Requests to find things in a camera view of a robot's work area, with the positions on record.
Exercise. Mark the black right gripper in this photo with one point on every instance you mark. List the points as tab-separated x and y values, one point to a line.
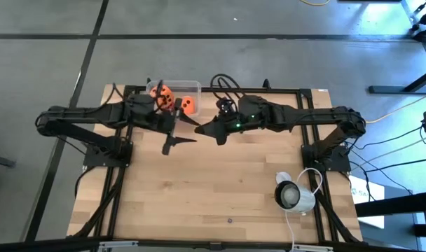
251	115

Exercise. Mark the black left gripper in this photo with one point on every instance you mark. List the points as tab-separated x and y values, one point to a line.
146	112

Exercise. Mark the orange foam die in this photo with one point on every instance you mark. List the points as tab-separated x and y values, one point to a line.
167	99
188	106

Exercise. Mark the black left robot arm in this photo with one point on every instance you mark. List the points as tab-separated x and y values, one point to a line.
87	112

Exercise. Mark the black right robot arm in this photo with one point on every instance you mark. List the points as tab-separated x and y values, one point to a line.
311	115

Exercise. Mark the clear plastic bin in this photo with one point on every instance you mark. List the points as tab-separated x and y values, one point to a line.
190	89

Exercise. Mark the black clamp knob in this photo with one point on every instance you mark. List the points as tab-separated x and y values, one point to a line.
149	81
266	84

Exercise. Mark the white webcam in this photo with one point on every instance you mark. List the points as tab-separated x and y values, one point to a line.
300	201

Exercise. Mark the white printed board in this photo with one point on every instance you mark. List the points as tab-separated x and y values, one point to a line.
367	189

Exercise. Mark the black stand base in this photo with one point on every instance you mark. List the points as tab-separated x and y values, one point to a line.
391	89

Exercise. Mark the black stand beam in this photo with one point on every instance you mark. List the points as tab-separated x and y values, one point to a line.
395	204

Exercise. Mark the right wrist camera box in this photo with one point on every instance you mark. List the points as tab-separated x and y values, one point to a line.
227	105

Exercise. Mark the black aluminium table frame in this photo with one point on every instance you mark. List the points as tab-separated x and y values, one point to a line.
286	91

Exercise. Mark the silver aluminium bracket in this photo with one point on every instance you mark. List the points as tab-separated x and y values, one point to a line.
118	244
312	248

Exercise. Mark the black frame crossbeam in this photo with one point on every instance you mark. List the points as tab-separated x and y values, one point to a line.
59	246

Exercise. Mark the grey metal stand frame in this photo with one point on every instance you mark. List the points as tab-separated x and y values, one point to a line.
417	31

